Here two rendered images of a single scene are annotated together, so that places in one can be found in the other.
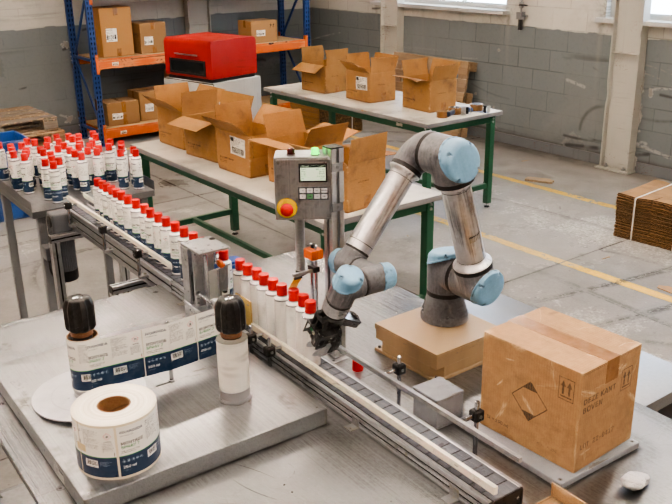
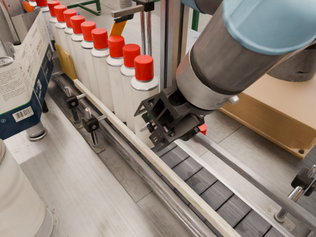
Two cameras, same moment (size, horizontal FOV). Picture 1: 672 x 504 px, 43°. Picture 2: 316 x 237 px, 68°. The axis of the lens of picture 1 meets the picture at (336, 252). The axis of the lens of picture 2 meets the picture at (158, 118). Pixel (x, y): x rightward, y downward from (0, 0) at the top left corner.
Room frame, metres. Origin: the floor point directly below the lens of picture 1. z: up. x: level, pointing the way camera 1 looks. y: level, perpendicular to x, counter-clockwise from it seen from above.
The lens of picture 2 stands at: (1.88, 0.08, 1.27)
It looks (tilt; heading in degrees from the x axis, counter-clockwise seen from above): 42 degrees down; 356
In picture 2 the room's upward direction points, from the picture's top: straight up
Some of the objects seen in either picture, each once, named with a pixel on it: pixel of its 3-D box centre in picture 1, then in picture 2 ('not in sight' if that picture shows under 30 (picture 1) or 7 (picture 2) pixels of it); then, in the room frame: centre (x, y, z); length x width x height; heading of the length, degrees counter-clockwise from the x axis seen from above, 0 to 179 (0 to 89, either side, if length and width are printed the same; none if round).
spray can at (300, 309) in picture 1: (304, 326); (135, 92); (2.29, 0.10, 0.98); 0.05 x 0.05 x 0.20
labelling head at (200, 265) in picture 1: (209, 282); (22, 31); (2.58, 0.42, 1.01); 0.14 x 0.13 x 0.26; 35
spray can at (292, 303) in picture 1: (294, 320); (121, 82); (2.33, 0.13, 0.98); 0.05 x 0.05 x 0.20
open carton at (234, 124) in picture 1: (250, 138); not in sight; (4.90, 0.49, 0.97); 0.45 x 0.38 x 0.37; 130
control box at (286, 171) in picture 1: (304, 184); not in sight; (2.42, 0.09, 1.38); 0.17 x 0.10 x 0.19; 90
